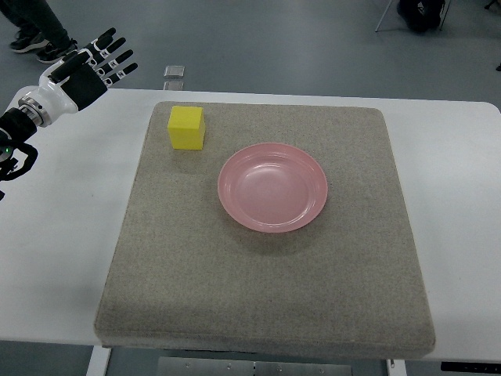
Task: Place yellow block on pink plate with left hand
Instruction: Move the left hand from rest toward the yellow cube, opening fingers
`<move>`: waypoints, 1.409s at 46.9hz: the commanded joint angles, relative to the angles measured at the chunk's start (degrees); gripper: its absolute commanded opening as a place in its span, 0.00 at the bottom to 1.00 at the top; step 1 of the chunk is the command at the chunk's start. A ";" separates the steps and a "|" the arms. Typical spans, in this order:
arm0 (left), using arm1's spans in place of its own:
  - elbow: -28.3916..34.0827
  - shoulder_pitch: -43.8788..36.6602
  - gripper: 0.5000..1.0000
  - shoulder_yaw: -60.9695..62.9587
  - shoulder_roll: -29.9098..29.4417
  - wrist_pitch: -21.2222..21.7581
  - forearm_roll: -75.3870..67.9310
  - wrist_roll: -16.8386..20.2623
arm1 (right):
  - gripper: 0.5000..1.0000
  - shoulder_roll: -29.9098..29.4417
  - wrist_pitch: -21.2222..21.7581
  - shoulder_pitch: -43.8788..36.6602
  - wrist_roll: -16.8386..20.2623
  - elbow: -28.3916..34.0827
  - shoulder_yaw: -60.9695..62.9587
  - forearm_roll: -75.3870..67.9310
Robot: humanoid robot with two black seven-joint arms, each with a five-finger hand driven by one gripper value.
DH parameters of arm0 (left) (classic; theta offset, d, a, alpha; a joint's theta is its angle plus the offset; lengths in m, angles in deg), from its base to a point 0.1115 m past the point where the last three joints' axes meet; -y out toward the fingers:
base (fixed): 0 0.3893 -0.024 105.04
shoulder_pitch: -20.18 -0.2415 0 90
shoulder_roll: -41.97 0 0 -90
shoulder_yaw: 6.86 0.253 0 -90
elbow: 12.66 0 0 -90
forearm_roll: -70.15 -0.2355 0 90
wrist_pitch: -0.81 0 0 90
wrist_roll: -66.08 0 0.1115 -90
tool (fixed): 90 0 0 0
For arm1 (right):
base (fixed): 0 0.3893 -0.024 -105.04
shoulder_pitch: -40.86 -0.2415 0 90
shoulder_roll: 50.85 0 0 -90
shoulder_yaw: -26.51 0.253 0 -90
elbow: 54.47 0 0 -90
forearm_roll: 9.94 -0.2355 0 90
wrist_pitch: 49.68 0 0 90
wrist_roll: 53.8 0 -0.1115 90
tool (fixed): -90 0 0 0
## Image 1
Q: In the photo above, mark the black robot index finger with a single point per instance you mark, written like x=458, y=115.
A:
x=121, y=74

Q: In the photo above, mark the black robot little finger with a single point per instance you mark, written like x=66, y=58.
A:
x=102, y=41

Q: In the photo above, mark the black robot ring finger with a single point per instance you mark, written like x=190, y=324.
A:
x=105, y=53

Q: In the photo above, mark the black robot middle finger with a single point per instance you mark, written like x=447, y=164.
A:
x=112, y=64

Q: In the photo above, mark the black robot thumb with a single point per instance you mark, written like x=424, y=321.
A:
x=67, y=68

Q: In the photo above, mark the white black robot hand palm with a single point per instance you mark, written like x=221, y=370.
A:
x=48, y=101

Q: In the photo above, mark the yellow foam block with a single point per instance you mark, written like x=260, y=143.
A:
x=186, y=128

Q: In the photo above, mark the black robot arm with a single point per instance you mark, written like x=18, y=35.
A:
x=17, y=156

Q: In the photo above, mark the metal floor outlet plate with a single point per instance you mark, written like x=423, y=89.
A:
x=174, y=71

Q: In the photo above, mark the pink plate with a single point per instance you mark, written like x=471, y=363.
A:
x=272, y=187

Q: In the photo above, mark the person leg with sneakers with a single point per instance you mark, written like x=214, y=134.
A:
x=38, y=29

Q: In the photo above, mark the beige fabric mat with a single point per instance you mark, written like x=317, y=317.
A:
x=185, y=275

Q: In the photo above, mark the metal chair leg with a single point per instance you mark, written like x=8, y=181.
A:
x=385, y=22

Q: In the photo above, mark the seated person feet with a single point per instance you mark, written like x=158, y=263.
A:
x=421, y=16

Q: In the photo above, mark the white table leg frame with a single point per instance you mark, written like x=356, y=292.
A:
x=99, y=361

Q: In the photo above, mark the grey metal base plate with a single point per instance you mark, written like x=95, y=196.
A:
x=194, y=366

